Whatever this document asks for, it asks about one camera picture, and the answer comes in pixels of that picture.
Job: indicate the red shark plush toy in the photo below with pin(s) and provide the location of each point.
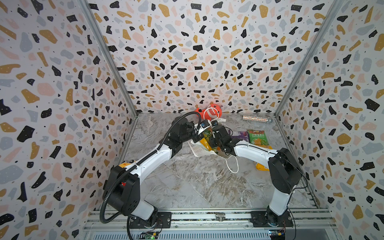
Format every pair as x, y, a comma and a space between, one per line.
212, 112

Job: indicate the green snack packet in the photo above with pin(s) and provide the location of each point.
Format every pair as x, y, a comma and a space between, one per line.
257, 137

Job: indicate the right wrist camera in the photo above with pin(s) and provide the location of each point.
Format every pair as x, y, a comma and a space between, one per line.
214, 123

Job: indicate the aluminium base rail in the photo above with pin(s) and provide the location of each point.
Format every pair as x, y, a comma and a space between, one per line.
240, 224

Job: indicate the corner aluminium post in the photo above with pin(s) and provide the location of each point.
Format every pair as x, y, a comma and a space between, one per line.
331, 14
84, 6

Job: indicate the yellow chips packet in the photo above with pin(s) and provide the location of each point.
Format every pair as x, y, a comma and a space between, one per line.
259, 166

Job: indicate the right corner aluminium post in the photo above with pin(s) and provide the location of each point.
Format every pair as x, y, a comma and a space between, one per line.
331, 14

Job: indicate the green Fox's candy packet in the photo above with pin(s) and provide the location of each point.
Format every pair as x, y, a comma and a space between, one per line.
208, 135

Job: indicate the left corner aluminium post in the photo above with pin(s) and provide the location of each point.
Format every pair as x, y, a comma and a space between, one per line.
84, 6

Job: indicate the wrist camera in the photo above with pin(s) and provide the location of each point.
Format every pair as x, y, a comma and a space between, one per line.
214, 123
205, 124

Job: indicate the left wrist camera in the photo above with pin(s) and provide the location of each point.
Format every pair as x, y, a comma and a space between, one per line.
205, 124

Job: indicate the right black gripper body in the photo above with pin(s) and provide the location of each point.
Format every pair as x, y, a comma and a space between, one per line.
216, 139

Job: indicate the yellow snack bar packet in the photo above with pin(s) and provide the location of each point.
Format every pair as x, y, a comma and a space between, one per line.
206, 144

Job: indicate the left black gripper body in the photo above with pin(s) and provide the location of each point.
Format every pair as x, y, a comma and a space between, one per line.
188, 135

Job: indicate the green circuit board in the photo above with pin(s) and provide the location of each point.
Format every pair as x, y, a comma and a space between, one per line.
148, 236

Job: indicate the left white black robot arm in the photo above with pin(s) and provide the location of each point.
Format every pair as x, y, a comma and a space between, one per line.
112, 198

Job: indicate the white printed paper bag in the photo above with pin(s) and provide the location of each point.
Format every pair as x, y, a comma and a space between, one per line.
200, 151

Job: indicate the yellow plush toy red dress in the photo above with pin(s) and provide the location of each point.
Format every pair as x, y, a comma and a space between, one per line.
126, 165

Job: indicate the purple snack packet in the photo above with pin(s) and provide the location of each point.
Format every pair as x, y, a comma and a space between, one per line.
241, 135

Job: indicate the clear glitter plastic bottle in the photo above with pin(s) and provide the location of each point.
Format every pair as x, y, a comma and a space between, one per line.
261, 119

